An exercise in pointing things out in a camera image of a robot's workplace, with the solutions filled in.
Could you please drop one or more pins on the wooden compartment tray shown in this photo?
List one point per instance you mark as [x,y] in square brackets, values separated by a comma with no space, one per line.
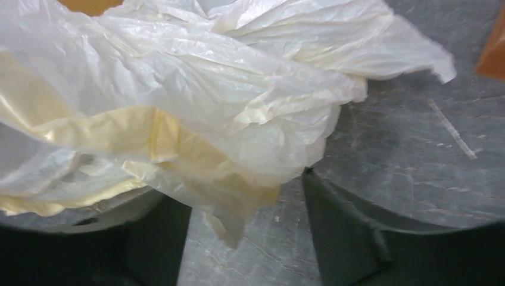
[491,61]

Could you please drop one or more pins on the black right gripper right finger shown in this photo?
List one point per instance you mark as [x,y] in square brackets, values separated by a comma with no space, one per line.
[360,243]

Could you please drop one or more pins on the cream translucent plastic trash bag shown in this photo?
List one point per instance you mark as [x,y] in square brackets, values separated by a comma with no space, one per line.
[215,109]

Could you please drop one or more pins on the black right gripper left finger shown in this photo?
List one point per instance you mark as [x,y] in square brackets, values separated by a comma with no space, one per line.
[138,243]

